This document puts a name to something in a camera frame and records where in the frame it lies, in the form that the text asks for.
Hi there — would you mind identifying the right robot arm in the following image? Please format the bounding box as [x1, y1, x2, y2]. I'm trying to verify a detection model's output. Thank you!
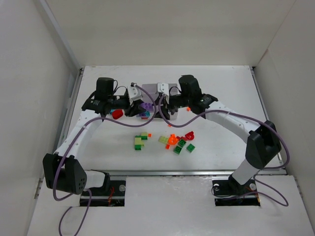
[159, 75, 282, 196]

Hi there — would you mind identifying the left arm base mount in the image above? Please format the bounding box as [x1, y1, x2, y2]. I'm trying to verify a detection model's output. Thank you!
[90, 179, 126, 207]

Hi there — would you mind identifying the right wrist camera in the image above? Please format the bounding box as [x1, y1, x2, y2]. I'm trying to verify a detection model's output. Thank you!
[157, 83, 169, 98]

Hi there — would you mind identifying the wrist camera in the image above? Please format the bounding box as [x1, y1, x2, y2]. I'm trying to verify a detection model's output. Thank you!
[157, 83, 169, 98]
[127, 86, 143, 103]

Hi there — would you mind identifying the purple cable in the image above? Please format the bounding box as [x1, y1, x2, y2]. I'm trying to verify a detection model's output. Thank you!
[157, 94, 290, 207]
[53, 82, 158, 236]

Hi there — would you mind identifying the lime square lego brick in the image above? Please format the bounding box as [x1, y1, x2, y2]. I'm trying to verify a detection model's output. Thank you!
[158, 136, 169, 145]

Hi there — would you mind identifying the red rounded lego brick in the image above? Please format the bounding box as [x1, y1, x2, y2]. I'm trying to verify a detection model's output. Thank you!
[111, 109, 124, 120]

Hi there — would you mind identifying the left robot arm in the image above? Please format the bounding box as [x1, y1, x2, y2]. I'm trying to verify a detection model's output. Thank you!
[43, 77, 142, 201]

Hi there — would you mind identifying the green and lime lego cluster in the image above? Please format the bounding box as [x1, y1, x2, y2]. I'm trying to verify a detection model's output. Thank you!
[134, 132, 149, 151]

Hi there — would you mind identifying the right white divided container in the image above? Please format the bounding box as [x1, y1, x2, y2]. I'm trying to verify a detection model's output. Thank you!
[142, 83, 179, 121]

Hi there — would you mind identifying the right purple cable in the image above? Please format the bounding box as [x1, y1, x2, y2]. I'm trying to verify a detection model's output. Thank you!
[157, 94, 290, 207]

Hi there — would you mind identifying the purple curved lego brick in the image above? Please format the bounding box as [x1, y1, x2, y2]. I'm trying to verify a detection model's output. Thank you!
[140, 102, 154, 112]

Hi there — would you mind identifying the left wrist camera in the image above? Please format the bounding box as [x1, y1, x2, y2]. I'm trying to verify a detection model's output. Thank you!
[127, 86, 143, 103]

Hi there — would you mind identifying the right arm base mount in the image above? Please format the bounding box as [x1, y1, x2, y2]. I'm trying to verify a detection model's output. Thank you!
[211, 179, 260, 207]

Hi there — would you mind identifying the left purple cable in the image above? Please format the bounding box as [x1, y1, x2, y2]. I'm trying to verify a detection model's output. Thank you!
[53, 82, 158, 236]

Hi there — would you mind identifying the green lego brick lower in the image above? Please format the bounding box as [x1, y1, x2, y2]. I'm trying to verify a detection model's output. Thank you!
[173, 146, 182, 155]

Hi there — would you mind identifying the red round lego piece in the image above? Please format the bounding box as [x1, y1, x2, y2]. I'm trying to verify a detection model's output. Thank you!
[185, 131, 195, 141]

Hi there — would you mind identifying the aluminium rail front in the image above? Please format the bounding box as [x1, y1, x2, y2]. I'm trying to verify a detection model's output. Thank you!
[108, 168, 287, 177]

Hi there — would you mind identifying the green lego brick right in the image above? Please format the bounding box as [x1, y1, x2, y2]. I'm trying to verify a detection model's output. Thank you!
[186, 144, 195, 153]

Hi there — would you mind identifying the orange round lego piece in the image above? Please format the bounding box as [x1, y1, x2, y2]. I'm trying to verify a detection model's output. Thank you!
[168, 134, 178, 145]

